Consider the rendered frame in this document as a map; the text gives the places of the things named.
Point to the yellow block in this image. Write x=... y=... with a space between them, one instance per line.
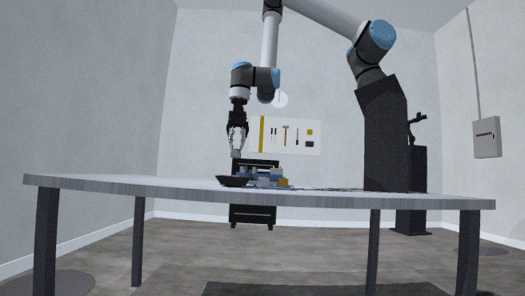
x=283 y=181

